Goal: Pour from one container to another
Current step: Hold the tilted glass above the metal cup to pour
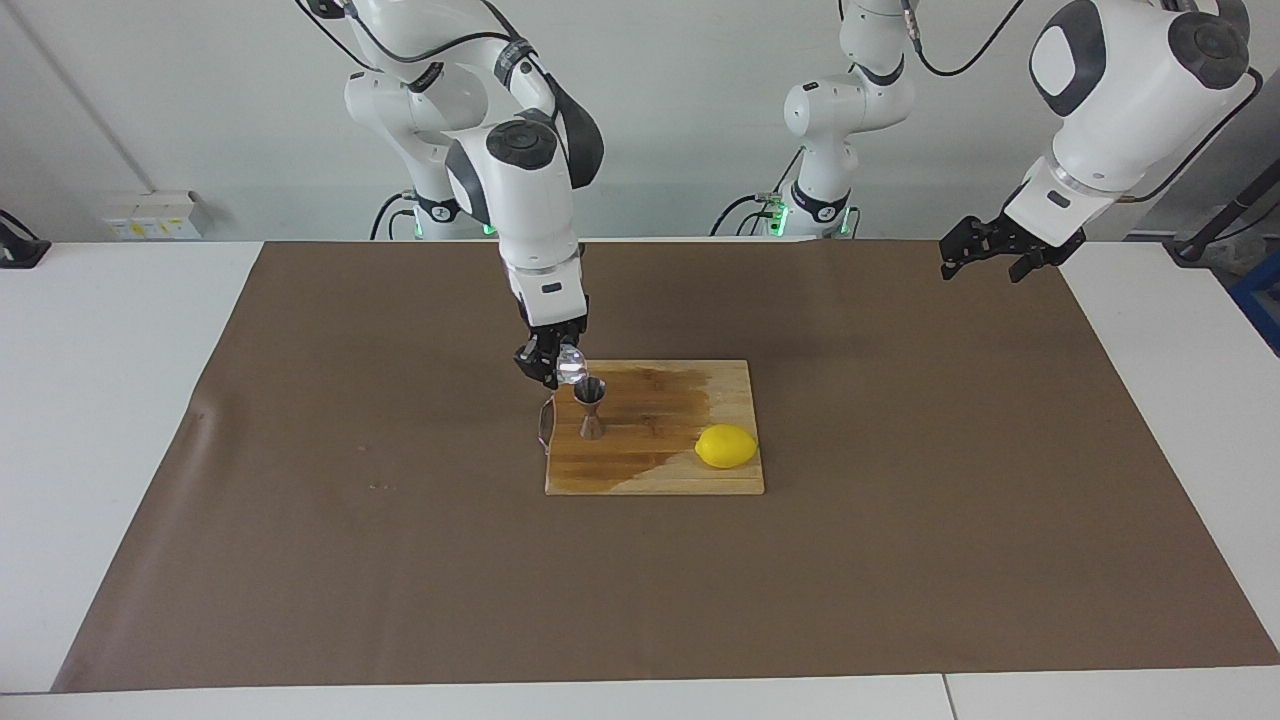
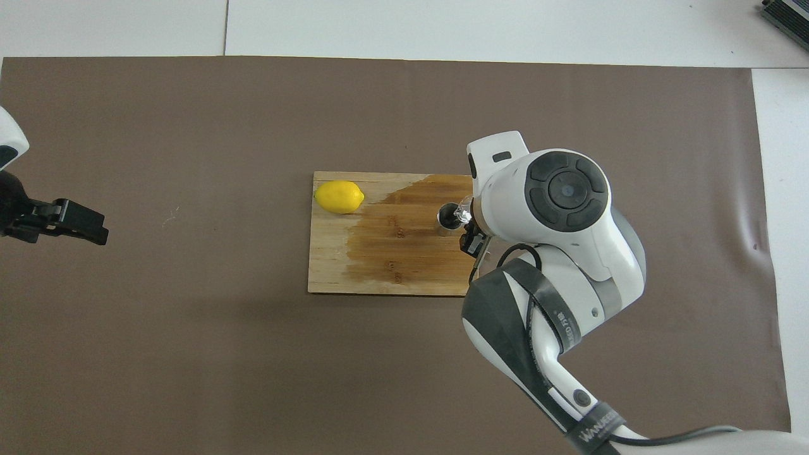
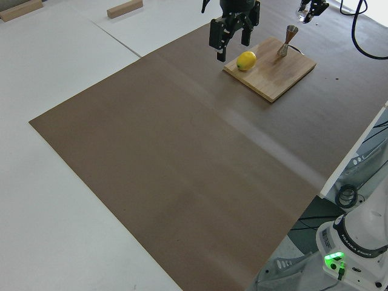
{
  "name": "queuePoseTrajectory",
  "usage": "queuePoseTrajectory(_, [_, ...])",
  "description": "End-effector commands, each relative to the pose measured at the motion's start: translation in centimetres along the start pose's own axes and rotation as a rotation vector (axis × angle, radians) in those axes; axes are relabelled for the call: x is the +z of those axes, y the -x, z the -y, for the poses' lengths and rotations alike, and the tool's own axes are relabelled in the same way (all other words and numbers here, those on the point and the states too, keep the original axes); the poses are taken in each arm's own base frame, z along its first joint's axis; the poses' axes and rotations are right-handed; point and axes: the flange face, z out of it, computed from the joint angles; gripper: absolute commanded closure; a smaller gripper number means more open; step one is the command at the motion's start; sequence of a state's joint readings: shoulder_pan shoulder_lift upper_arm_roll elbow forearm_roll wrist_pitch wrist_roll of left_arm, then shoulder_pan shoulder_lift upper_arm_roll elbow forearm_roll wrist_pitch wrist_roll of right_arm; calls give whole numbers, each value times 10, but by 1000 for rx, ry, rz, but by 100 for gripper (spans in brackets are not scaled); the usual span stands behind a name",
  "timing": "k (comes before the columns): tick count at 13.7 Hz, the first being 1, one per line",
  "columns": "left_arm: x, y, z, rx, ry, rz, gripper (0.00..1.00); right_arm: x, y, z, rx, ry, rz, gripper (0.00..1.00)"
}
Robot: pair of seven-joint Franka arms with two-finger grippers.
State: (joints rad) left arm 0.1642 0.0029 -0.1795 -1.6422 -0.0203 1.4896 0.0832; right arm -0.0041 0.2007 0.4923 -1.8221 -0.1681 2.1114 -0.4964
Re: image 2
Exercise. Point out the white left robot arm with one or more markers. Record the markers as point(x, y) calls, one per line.
point(9, 136)

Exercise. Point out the grey ribbed device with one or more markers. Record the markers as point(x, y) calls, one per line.
point(787, 18)

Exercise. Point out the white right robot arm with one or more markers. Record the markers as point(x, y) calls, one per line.
point(569, 189)

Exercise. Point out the yellow lemon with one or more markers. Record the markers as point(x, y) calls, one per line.
point(339, 196)

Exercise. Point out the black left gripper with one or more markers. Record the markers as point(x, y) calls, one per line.
point(12, 205)

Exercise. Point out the steel double jigger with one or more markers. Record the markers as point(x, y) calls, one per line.
point(447, 216)

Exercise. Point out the brown paper table mat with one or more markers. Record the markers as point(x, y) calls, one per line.
point(189, 347)

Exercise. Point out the small clear glass cup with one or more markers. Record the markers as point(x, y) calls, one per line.
point(465, 212)

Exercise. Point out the wooden cutting board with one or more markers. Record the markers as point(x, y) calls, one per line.
point(379, 253)

